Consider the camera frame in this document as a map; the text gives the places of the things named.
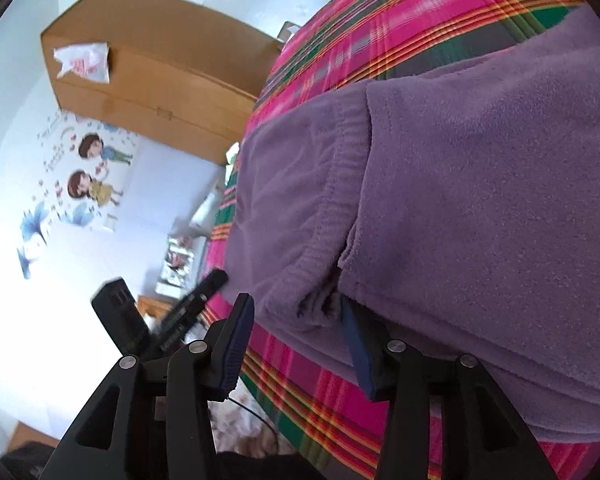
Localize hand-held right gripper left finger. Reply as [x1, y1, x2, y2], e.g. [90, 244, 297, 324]
[40, 292, 256, 480]

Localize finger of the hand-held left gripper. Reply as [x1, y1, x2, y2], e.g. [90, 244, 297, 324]
[179, 269, 230, 312]

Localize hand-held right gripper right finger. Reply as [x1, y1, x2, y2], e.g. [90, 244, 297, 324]
[341, 302, 561, 480]

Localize purple fleece pants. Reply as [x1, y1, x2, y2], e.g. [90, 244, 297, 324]
[228, 2, 600, 442]

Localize wooden bed headboard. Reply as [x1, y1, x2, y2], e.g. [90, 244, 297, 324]
[137, 295, 177, 319]

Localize group of cosmetic bottles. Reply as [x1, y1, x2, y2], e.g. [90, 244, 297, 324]
[156, 232, 202, 297]

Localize white paper bag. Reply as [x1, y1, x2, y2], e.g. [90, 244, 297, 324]
[190, 190, 226, 232]

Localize floral quilt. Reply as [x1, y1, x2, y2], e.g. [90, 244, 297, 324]
[207, 395, 302, 461]

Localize wooden wardrobe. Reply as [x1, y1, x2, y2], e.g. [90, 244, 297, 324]
[40, 0, 282, 167]

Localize white plastic bag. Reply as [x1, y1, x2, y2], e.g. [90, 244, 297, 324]
[53, 41, 112, 84]

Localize pink plaid bed sheet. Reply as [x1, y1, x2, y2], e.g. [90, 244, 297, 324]
[205, 0, 600, 480]

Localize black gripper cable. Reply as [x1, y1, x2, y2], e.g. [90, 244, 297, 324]
[227, 394, 281, 454]

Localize cartoon wall sticker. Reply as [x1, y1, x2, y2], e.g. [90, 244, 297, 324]
[16, 110, 137, 282]

